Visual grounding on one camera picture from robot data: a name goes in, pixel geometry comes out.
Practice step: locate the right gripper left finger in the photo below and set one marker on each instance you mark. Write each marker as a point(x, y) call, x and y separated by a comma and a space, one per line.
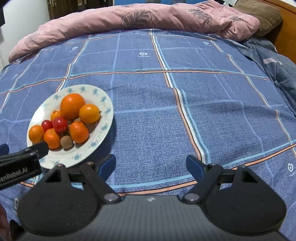
point(93, 177)

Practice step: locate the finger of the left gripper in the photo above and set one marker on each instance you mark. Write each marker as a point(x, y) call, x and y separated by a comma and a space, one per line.
point(4, 149)
point(41, 149)

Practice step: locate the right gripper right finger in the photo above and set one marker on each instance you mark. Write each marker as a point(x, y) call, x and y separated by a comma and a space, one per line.
point(208, 177)

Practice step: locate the small tangerine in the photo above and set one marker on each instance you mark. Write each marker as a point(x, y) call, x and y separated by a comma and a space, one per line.
point(36, 134)

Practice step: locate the brown kiwi fruit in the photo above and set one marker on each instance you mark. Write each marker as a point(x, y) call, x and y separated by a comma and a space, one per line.
point(66, 142)

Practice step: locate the red cherry tomato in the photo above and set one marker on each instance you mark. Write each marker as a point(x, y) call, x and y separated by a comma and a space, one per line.
point(60, 125)

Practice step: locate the small orange kumquat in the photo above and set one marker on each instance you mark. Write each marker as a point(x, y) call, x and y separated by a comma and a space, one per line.
point(55, 114)

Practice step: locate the small mandarin orange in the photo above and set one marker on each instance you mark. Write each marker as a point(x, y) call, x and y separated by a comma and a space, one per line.
point(79, 132)

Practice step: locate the white floral plate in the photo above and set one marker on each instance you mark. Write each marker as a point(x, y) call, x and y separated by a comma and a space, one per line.
point(97, 131)

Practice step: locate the large orange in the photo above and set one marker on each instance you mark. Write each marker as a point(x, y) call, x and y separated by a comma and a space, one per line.
point(70, 106)

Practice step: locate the medium orange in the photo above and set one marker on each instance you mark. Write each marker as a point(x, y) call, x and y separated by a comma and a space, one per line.
point(89, 113)

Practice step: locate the grey blue blanket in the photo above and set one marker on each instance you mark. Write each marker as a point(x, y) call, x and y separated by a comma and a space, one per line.
point(280, 69)

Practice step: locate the brown wooden door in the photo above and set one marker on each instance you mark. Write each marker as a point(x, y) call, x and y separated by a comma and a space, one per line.
point(60, 8)

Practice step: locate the wooden headboard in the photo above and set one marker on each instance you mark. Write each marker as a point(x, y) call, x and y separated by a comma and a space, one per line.
point(283, 36)

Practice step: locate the pink floral comforter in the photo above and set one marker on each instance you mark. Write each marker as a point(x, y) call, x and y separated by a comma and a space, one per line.
point(204, 17)

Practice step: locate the brown pillow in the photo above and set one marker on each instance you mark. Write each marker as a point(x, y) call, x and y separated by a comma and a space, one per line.
point(268, 15)

